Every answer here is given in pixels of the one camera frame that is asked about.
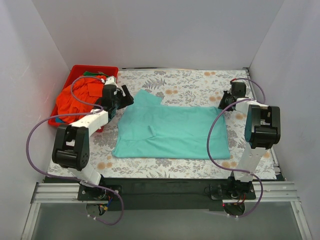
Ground teal t shirt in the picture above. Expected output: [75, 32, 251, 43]
[112, 90, 231, 160]

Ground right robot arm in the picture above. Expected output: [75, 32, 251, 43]
[218, 78, 281, 183]

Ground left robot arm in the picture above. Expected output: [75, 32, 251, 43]
[52, 83, 134, 187]

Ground orange t shirt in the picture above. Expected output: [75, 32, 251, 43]
[56, 75, 104, 124]

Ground green t shirt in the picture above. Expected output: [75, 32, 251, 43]
[83, 71, 109, 77]

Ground blue t shirt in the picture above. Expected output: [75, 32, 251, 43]
[55, 117, 64, 123]

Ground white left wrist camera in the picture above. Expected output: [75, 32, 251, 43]
[100, 76, 117, 86]

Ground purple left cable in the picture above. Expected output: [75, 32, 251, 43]
[26, 76, 125, 226]

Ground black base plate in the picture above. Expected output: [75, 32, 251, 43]
[43, 176, 286, 212]

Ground aluminium frame rail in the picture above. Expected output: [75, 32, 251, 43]
[22, 178, 312, 240]

